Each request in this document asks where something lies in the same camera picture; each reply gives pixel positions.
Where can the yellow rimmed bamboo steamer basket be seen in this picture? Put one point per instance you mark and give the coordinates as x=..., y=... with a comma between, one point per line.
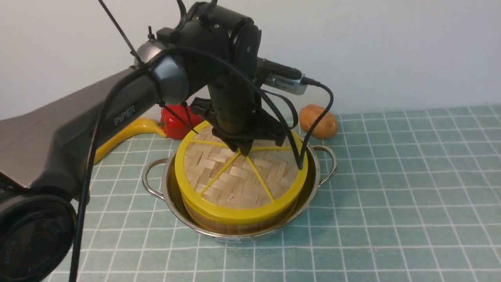
x=242, y=219

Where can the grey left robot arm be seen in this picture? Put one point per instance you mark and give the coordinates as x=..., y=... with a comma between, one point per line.
x=47, y=155

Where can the woven bamboo steamer lid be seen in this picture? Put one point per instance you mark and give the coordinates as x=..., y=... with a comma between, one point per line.
x=240, y=176

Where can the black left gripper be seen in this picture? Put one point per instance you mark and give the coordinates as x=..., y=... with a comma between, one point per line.
x=236, y=115

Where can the red bell pepper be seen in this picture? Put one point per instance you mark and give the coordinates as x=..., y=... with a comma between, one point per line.
x=175, y=119

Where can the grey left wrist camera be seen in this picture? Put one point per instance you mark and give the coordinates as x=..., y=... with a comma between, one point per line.
x=279, y=76

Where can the yellow banana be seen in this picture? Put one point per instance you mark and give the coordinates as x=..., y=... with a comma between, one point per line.
x=139, y=126

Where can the green checkered tablecloth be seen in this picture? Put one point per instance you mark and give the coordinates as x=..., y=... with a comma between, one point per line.
x=416, y=198

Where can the brown potato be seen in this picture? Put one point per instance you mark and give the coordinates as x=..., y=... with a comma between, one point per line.
x=326, y=128

